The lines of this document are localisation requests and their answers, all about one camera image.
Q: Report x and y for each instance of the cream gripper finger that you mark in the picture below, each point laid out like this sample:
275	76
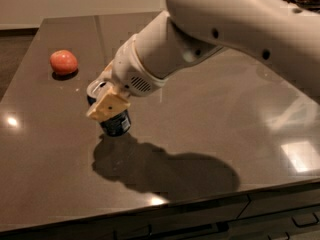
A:
108	104

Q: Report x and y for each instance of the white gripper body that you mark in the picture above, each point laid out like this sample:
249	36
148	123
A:
131	73

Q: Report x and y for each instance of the blue pepsi can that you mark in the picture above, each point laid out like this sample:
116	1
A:
117	124

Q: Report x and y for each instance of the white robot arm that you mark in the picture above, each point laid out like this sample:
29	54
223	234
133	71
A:
281	35

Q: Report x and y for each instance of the red apple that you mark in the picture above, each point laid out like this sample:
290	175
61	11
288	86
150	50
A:
63	62

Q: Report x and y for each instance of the black drawer handle right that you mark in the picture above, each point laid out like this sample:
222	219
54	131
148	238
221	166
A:
305	220

